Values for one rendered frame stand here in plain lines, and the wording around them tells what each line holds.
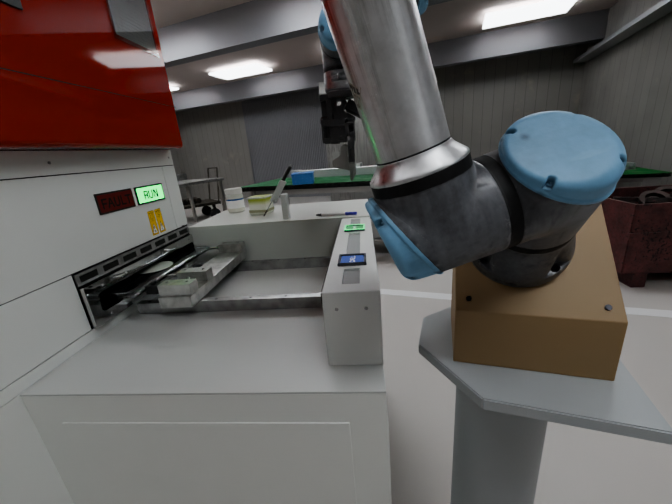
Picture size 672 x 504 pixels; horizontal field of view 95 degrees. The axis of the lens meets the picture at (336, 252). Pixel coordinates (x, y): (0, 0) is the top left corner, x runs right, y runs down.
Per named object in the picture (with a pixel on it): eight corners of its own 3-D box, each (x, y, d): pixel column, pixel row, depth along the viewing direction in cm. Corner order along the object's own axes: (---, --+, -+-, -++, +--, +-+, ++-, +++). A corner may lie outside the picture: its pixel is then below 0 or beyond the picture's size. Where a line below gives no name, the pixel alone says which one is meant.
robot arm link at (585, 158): (607, 230, 38) (681, 154, 27) (500, 267, 40) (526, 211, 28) (550, 164, 44) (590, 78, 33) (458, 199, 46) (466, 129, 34)
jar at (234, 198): (225, 213, 127) (221, 190, 124) (232, 210, 134) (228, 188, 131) (242, 212, 127) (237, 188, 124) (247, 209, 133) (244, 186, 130)
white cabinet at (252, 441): (148, 655, 78) (18, 398, 53) (262, 382, 169) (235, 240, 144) (404, 676, 72) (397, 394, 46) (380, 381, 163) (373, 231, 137)
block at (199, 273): (178, 282, 80) (175, 272, 80) (185, 277, 84) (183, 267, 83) (207, 281, 80) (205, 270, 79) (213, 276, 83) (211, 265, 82)
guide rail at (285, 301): (139, 314, 78) (135, 303, 77) (144, 310, 80) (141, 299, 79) (335, 307, 73) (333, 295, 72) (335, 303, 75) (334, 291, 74)
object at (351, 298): (328, 366, 53) (320, 293, 49) (344, 258, 105) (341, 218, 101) (383, 365, 52) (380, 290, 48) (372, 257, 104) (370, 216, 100)
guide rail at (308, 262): (193, 273, 104) (191, 265, 103) (196, 271, 106) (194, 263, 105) (341, 266, 99) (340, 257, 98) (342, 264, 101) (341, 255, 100)
